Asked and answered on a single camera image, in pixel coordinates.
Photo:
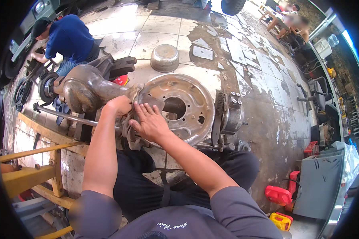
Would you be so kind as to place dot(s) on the dented metal bowl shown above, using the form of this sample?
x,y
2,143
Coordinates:
x,y
164,58

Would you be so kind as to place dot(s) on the round metal brake backing plate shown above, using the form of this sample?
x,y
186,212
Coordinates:
x,y
191,104

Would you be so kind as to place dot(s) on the wheel hub with studs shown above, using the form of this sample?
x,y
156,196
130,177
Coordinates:
x,y
234,115

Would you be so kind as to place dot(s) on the red plastic crate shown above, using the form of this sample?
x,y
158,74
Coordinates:
x,y
311,148

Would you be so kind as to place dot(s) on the yellow fuel can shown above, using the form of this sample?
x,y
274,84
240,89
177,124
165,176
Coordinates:
x,y
279,221

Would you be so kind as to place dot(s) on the black office chair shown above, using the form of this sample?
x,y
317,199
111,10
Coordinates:
x,y
318,92

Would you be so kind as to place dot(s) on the axle end hub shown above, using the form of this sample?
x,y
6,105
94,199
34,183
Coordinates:
x,y
48,88

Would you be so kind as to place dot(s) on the blue sandals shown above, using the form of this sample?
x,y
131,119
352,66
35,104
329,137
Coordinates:
x,y
61,109

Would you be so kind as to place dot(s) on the long steel axle shaft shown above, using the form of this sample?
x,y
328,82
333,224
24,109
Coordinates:
x,y
65,116

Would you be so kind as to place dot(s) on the grey vehicle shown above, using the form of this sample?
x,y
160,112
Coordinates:
x,y
24,38

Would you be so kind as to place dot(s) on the small metal bearing parts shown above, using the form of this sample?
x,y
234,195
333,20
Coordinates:
x,y
243,146

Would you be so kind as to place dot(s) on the person's legs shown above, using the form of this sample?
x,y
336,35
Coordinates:
x,y
137,185

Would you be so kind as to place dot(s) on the yellow metal stand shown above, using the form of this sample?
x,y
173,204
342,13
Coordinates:
x,y
30,176

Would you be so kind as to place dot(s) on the clear water bottle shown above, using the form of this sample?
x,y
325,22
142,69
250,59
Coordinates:
x,y
333,40

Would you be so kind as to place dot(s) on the wooden table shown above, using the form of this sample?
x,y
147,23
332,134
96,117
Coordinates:
x,y
270,18

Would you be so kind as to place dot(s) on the shelf of tools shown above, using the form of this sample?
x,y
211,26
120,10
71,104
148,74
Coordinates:
x,y
351,116

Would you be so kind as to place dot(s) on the white cooler box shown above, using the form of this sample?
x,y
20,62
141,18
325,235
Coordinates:
x,y
323,47

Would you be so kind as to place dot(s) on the red round container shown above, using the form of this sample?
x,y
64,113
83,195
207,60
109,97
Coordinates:
x,y
121,80

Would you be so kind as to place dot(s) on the person's left fingers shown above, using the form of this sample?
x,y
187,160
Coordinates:
x,y
127,107

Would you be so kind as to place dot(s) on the person's right hand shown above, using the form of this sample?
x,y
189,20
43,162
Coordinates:
x,y
152,127

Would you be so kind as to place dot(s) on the red fuel can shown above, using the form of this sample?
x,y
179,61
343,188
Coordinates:
x,y
278,194

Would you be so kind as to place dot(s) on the grey rag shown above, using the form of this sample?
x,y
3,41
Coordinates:
x,y
128,131

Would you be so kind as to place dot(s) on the black brake drum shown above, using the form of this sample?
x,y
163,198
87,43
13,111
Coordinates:
x,y
22,91

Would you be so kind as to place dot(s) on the person's left hand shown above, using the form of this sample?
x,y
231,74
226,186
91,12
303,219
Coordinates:
x,y
116,105

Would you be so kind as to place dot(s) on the rusty axle housing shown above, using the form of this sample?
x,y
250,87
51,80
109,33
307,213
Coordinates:
x,y
83,89

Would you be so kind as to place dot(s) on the black tyre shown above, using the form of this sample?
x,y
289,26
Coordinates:
x,y
232,6

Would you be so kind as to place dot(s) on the person's body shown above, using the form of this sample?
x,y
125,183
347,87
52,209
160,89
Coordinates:
x,y
173,218

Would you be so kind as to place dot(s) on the grey metal cabinet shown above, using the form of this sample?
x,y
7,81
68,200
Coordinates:
x,y
318,185

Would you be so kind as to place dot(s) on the black rubber blocks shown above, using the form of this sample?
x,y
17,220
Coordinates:
x,y
122,65

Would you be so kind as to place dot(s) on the white plastic bag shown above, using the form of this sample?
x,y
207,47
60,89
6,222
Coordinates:
x,y
351,164

